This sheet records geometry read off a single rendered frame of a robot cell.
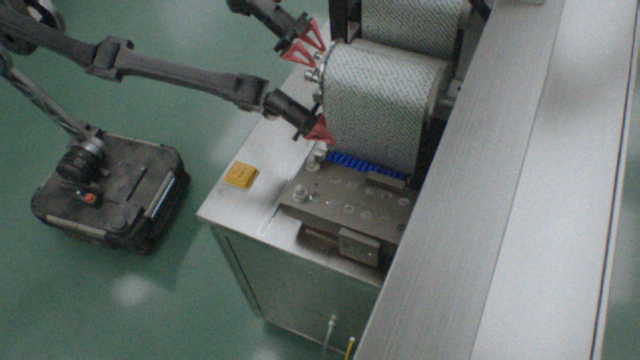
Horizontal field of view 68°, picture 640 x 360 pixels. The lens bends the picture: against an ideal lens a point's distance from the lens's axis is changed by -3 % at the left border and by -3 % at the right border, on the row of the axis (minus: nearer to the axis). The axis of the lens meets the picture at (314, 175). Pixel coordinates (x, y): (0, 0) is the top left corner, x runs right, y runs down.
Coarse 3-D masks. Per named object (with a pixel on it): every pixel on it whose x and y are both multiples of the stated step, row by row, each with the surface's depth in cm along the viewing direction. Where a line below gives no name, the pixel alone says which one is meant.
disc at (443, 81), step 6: (450, 66) 105; (444, 72) 100; (444, 78) 102; (438, 84) 99; (444, 84) 104; (438, 90) 99; (444, 90) 108; (438, 96) 102; (432, 102) 99; (432, 108) 100; (438, 108) 109; (432, 114) 102; (432, 120) 106; (432, 126) 110
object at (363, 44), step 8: (360, 40) 121; (368, 48) 119; (376, 48) 119; (384, 48) 118; (392, 48) 119; (400, 56) 116; (408, 56) 116; (416, 56) 116; (424, 56) 116; (432, 56) 117; (432, 64) 114; (440, 64) 114; (448, 64) 114
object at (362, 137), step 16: (336, 112) 115; (352, 112) 112; (336, 128) 120; (352, 128) 117; (368, 128) 114; (384, 128) 112; (400, 128) 109; (336, 144) 125; (352, 144) 122; (368, 144) 119; (384, 144) 116; (400, 144) 114; (416, 144) 111; (368, 160) 124; (384, 160) 121; (400, 160) 118; (416, 160) 116
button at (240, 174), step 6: (234, 162) 141; (240, 162) 140; (234, 168) 139; (240, 168) 139; (246, 168) 139; (252, 168) 139; (228, 174) 138; (234, 174) 138; (240, 174) 138; (246, 174) 138; (252, 174) 138; (228, 180) 138; (234, 180) 137; (240, 180) 137; (246, 180) 137; (240, 186) 137; (246, 186) 137
